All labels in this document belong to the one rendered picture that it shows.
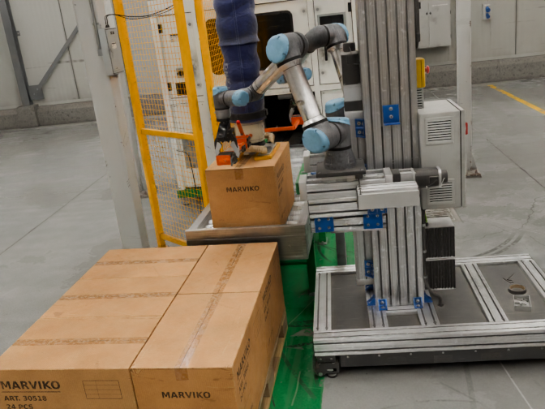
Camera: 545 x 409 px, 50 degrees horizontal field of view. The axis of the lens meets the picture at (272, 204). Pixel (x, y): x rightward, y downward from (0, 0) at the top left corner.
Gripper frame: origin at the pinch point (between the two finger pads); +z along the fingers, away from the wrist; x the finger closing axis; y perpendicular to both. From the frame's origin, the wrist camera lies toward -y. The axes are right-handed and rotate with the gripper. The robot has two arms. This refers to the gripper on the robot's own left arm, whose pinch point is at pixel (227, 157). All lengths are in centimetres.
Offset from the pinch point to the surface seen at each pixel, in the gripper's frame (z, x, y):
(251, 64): -40, -6, 53
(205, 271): 53, 14, -19
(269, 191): 27.9, -13.6, 28.1
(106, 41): -60, 93, 89
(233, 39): -55, 1, 49
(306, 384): 108, -34, -37
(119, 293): 53, 52, -41
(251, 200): 32.5, -2.4, 28.1
